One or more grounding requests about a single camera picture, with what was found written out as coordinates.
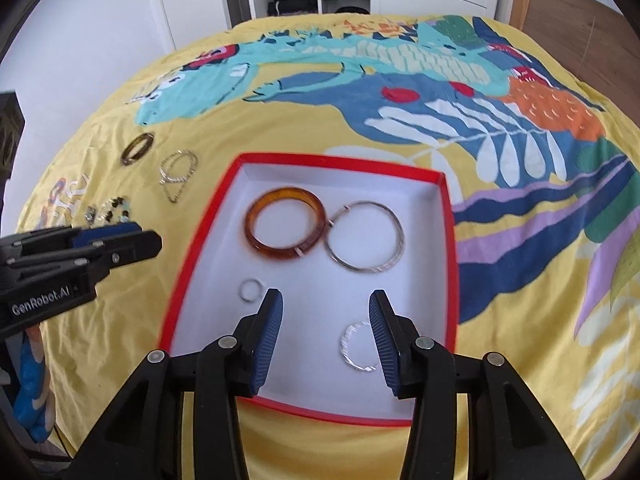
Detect clear crystal bracelet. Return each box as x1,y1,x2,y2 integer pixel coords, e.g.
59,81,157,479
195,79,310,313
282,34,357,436
339,321,382,374

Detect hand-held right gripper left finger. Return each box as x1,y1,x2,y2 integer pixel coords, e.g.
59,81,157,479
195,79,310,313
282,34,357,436
62,288,285,480

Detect black bead bracelet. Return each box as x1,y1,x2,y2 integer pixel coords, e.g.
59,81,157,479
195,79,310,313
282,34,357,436
106,195,136,222

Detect thin silver chain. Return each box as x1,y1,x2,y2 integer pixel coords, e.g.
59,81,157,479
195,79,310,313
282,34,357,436
160,180,190,206

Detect wooden headboard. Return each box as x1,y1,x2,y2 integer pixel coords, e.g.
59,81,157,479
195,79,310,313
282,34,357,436
509,0,640,123

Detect red jewelry box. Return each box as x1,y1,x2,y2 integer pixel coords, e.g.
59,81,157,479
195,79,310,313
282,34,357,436
159,152,460,428

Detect dark folded clothes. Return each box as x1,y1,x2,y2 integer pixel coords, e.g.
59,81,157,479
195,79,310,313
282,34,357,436
267,0,347,17

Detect silver twisted bracelet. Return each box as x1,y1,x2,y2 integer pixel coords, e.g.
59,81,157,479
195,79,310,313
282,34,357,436
158,150,199,184

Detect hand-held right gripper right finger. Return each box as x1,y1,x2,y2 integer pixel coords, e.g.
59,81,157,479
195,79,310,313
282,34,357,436
367,289,587,480

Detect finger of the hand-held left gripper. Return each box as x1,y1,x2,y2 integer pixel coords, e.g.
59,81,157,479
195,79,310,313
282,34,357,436
0,230,164,292
0,223,146,262

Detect dark brown bangle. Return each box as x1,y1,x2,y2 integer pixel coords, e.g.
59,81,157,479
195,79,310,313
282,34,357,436
120,132,155,166

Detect amber bangle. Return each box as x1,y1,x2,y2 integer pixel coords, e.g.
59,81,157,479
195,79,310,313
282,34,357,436
243,186,327,261

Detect yellow printed blanket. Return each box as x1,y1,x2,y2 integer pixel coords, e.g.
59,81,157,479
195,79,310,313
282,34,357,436
14,12,640,480

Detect blue plush toy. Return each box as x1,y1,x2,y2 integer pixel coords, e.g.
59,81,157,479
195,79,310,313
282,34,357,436
12,327,60,445

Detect small silver ring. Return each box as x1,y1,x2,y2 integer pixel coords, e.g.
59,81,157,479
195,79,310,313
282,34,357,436
237,277,263,305

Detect white door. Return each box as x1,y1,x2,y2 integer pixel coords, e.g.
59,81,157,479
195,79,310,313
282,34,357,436
152,0,232,52

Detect large silver bangle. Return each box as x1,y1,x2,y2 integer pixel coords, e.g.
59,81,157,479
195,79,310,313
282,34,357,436
324,201,405,275

